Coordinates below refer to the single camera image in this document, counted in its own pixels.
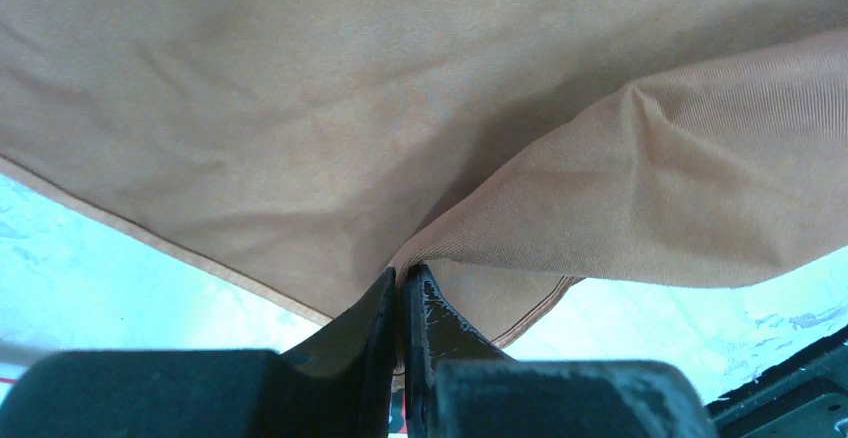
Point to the orange cloth napkin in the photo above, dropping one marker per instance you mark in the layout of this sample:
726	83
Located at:
298	147

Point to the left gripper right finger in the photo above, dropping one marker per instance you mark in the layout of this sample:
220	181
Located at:
459	384

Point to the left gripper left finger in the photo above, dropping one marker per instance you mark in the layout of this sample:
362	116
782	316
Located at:
336	383

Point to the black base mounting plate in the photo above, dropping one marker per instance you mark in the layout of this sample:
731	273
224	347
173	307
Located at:
804	397

